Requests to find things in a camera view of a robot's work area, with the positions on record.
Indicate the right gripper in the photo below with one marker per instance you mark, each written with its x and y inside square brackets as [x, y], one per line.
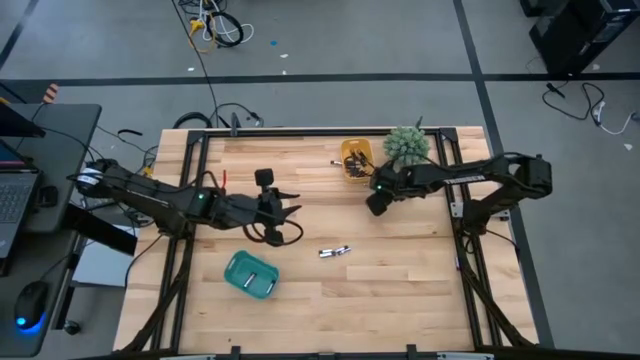
[387, 182]

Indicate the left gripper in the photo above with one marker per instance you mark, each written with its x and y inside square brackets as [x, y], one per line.
[245, 212]

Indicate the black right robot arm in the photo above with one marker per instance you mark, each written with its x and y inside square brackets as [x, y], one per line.
[470, 177]

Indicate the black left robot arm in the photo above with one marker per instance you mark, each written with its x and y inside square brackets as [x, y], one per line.
[150, 192]

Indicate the yellow plastic basket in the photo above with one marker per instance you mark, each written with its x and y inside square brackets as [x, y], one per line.
[345, 147]

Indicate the potted artificial green plant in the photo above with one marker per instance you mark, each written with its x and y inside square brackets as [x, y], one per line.
[406, 145]

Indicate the teal plastic basket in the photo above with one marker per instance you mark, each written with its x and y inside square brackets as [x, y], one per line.
[237, 270]

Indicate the grey flat box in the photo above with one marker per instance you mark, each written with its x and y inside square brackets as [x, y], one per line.
[142, 217]

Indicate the black flat board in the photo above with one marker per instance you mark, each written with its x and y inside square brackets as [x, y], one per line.
[105, 232]

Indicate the black power adapter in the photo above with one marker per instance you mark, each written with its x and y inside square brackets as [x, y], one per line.
[97, 204]

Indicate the white flat panel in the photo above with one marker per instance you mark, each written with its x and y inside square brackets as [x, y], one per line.
[100, 270]

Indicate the grey side desk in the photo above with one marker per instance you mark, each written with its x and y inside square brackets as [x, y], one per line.
[65, 140]

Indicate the small black desk box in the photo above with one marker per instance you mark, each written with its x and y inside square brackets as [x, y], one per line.
[47, 196]

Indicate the black caster wheel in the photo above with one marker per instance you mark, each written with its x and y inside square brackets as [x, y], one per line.
[72, 327]

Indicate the black computer tower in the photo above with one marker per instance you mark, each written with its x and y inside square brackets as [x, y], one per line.
[580, 35]

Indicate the orange black striped piece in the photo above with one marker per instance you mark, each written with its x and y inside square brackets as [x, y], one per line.
[51, 93]

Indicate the black computer mouse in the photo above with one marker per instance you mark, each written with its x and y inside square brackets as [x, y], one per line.
[31, 302]

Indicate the grey laptop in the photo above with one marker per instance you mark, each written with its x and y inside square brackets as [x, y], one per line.
[12, 210]

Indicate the black flat device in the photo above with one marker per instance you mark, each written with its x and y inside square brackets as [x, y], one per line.
[17, 122]

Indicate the black metal table frame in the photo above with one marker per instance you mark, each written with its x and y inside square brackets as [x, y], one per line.
[320, 132]

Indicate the black frame clamp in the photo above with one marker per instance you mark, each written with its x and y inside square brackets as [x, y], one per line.
[419, 123]
[234, 125]
[411, 351]

